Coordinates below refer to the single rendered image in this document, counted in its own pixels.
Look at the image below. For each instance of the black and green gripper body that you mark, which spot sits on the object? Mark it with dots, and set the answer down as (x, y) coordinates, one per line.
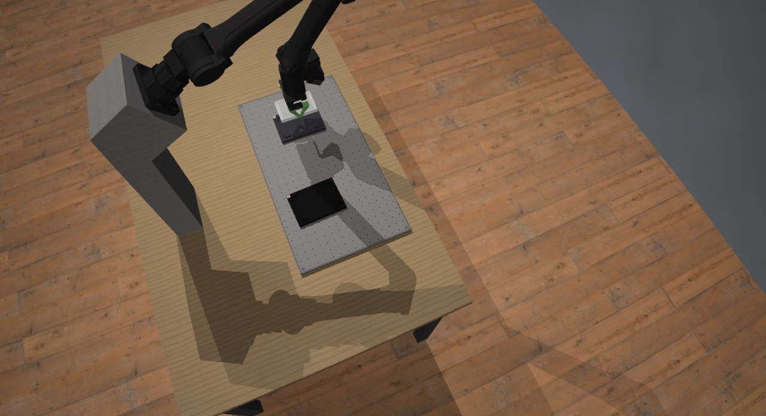
(290, 97)

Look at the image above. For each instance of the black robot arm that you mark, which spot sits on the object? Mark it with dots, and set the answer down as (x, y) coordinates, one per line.
(202, 54)

